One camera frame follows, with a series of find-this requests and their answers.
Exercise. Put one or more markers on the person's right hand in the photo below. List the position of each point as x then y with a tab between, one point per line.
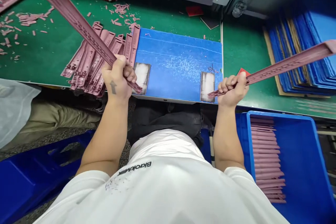
232	91

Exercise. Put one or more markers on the person's left hand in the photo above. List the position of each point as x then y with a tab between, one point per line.
115	77

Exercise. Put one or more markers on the person's left fingers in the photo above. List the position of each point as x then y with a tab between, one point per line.
129	73

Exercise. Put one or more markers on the pile of pink moulded parts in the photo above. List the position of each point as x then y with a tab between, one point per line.
86	69

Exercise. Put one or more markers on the blue corrugated plastic board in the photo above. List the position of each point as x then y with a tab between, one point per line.
173	58

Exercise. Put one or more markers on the person's legs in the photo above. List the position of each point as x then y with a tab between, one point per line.
168	121

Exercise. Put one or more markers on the red square card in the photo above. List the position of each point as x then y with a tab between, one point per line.
194	10

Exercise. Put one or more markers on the dark brown card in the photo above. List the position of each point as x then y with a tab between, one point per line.
210	23

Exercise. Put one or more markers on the small red triangular piece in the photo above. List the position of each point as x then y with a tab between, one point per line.
242	72

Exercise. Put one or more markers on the scattered pink plastic scraps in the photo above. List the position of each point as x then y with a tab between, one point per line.
26	19

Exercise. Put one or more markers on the person's body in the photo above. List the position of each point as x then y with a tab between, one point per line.
162	190

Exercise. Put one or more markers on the blue plastic crate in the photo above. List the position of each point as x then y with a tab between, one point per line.
31	179
302	161

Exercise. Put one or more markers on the row of pink parts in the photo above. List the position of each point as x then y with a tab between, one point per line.
266	155

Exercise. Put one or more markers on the stack of blue corrugated sheets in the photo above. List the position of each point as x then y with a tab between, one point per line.
309	50

